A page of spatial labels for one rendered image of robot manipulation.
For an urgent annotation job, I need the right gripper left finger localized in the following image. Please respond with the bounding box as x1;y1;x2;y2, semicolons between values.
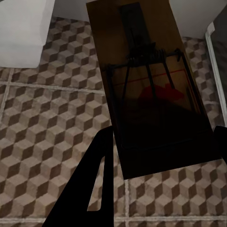
42;126;114;227

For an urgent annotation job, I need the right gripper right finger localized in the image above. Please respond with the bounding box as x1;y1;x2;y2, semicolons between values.
214;126;227;164

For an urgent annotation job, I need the mousetrap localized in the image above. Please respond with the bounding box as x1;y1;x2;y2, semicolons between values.
86;0;222;180

